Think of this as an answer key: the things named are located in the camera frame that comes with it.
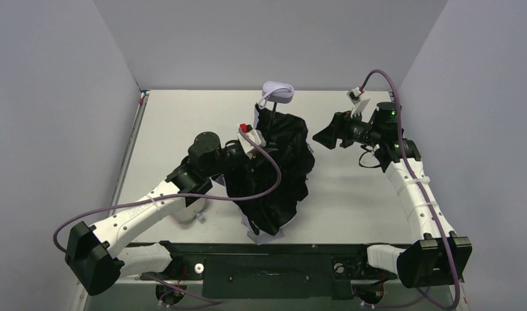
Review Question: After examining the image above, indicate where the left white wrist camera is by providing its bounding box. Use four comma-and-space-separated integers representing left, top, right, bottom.
237, 123, 266, 158

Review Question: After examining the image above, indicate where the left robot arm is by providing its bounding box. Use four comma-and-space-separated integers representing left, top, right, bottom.
63, 124, 266, 296

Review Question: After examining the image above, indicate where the lavender folding umbrella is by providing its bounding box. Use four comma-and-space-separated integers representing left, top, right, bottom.
215, 81, 315, 245

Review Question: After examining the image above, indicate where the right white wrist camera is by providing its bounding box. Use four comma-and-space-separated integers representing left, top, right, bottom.
347, 87, 371, 118

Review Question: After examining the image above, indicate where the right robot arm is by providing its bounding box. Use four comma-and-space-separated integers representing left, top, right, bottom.
313, 102, 473, 288

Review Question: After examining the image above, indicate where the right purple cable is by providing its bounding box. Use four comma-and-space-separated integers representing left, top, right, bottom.
358, 68, 462, 311

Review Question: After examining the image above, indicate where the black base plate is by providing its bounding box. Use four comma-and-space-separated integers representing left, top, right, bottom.
145, 241, 397, 299

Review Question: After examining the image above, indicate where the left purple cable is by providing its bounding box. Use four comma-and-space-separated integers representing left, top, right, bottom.
52, 126, 283, 310

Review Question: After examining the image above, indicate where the pink umbrella case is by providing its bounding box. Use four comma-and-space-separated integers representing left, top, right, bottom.
171, 198, 207, 224

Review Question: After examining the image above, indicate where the purple cable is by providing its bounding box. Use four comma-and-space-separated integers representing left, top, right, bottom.
358, 68, 462, 311
52, 126, 283, 310

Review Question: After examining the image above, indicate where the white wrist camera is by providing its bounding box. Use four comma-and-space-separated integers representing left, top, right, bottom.
237, 123, 266, 158
347, 87, 371, 118

